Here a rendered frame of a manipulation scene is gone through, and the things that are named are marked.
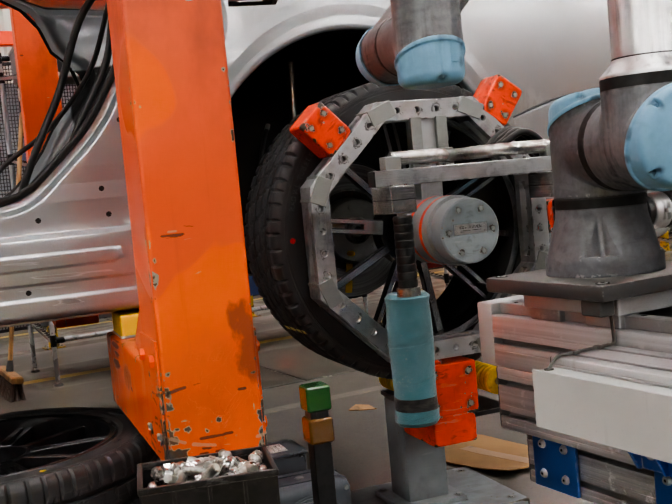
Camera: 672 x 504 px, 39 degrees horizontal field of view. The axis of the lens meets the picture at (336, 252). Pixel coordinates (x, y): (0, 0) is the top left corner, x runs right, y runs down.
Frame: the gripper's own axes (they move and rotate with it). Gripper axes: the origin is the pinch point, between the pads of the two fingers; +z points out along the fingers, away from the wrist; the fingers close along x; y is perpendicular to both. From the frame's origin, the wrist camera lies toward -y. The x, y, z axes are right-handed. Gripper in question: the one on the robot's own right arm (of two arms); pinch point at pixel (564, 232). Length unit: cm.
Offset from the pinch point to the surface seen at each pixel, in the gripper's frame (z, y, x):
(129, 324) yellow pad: 75, -12, -51
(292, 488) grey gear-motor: 55, -42, -15
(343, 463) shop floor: -13, -82, -149
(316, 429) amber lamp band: 63, -23, 18
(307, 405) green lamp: 63, -20, 18
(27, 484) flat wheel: 102, -33, -20
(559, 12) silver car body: -37, 51, -44
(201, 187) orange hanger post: 72, 15, 2
